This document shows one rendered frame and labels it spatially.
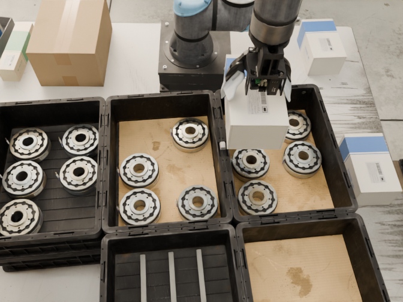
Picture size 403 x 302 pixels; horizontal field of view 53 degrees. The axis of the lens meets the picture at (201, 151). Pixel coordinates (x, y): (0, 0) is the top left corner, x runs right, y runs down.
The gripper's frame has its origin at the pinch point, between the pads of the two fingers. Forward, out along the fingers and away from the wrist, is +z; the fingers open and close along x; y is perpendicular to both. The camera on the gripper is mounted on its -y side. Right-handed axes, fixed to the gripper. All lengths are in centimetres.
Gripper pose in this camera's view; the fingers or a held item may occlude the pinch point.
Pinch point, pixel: (254, 95)
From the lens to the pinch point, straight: 90.4
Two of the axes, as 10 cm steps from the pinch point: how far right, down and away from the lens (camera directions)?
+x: 10.0, 0.1, 0.3
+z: -0.3, 5.3, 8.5
